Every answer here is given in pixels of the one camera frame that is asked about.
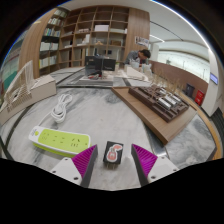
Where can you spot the white and green power strip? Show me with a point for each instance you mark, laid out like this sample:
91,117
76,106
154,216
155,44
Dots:
60,140

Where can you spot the white architectural model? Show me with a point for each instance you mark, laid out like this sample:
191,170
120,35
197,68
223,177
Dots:
40,88

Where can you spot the glass-front bookshelf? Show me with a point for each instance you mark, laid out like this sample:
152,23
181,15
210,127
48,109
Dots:
10,73

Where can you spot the long brown counter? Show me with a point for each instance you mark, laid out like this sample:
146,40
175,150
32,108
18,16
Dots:
173,75

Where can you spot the wooden grid shelf unit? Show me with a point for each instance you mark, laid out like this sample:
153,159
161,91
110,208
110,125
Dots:
100,33

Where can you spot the brown model on wooden board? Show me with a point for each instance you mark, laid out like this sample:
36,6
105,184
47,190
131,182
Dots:
160,103

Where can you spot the black architectural model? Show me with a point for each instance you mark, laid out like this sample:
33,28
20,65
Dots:
98,65

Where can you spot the red bin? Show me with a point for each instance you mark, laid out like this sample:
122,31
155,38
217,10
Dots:
199,97

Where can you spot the wall poster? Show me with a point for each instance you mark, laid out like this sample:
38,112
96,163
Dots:
142,41

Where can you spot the small white building model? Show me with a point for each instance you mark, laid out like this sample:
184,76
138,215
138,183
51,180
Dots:
136,73

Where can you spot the dark bin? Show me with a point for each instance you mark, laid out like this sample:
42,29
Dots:
189,90

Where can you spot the wooden bookshelf with books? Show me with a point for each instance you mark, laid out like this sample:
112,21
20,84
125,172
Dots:
50,46

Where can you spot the person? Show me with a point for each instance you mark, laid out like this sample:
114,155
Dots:
135,56

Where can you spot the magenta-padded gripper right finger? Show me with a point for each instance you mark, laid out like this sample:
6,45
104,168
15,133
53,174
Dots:
156,165

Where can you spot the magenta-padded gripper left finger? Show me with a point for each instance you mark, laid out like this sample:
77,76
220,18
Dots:
71,168

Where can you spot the wall-mounted screen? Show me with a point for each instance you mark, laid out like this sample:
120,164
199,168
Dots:
214,78

